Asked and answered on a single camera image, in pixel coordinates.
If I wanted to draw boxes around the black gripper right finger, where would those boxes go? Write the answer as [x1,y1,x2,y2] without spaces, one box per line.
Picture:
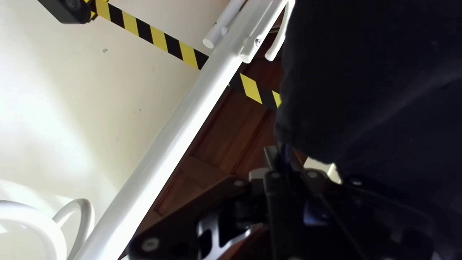
[303,170,462,260]

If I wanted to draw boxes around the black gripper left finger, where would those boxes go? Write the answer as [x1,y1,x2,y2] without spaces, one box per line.
[126,143,306,260]

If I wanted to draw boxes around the white curved plastic object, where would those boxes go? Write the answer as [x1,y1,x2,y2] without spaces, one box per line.
[0,177,93,260]

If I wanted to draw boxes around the yellow black striped tape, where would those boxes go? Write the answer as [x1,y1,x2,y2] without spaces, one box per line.
[90,0,285,109]

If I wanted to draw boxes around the black barrier post head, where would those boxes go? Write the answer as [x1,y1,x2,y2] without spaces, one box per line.
[36,0,95,26]

